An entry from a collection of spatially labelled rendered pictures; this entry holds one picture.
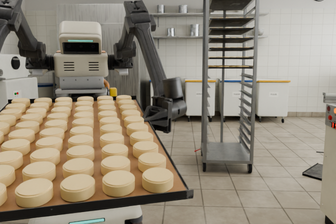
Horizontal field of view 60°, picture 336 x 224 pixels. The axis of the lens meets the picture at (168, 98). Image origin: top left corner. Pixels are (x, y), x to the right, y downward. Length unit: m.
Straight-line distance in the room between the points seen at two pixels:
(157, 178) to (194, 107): 4.79
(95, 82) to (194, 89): 3.74
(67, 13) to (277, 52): 3.95
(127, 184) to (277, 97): 5.09
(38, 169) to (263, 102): 5.05
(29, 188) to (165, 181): 0.20
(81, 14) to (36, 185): 4.90
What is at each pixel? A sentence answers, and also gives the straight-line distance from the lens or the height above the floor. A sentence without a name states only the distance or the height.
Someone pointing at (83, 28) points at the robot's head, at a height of 1.28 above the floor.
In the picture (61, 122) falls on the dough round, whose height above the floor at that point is 0.97.
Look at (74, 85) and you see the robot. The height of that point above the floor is 0.99.
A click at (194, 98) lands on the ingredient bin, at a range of 5.22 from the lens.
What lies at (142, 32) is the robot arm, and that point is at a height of 1.22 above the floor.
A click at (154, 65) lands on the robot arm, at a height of 1.10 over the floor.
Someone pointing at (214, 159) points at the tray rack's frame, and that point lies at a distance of 2.95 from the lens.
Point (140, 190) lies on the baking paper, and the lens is 0.48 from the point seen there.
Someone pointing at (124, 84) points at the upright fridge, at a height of 0.71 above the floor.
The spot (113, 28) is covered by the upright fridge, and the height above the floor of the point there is 1.64.
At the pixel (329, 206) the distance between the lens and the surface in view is 2.29.
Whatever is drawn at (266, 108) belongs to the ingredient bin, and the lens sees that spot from 5.45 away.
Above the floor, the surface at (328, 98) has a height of 0.87.
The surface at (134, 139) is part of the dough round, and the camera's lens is 0.62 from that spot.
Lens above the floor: 1.12
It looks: 7 degrees down
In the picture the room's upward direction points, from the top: straight up
